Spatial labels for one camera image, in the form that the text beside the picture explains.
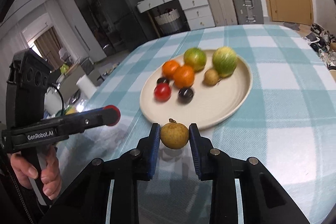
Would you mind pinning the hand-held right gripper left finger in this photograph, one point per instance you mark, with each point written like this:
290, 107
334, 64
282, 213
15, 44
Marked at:
155, 150

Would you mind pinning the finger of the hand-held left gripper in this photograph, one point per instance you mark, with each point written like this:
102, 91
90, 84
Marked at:
86, 121

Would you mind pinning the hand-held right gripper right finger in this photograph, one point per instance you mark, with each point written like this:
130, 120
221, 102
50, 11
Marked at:
195, 150

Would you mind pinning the brown longan with stem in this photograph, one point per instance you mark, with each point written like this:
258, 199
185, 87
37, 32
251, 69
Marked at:
174, 136

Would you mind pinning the cream round plate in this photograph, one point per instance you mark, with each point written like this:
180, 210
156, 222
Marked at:
215, 108

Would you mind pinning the dark purple grape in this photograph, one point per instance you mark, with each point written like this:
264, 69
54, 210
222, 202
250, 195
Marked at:
185, 95
162, 80

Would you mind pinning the red cherry tomato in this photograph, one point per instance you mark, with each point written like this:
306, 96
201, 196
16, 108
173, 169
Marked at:
162, 92

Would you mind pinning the large orange mandarin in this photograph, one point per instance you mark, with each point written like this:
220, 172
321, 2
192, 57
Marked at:
184, 77

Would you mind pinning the small orange mandarin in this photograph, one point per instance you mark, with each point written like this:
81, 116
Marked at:
170, 68

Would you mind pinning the person's left hand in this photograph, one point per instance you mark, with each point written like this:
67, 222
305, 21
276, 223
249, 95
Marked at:
52, 176

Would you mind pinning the brown curtain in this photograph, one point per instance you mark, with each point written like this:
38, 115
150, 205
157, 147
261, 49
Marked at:
50, 45

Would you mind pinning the green yellow citrus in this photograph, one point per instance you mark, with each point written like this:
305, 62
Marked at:
225, 61
194, 58

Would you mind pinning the teal checkered tablecloth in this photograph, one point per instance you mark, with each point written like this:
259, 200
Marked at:
275, 82

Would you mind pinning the grey refrigerator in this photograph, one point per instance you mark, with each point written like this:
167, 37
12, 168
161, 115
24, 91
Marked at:
120, 11

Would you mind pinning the dark tall cabinet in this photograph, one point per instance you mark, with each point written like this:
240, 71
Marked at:
81, 3

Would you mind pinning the woven laundry basket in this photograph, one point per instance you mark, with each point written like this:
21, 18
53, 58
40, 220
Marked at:
169, 22

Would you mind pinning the white drawer unit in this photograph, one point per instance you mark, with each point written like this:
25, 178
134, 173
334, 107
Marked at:
194, 3

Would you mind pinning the beige ribbed suitcase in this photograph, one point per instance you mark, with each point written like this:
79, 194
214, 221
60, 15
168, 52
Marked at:
218, 1

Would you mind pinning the pile of shoes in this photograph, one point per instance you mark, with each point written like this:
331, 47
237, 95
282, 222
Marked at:
323, 40

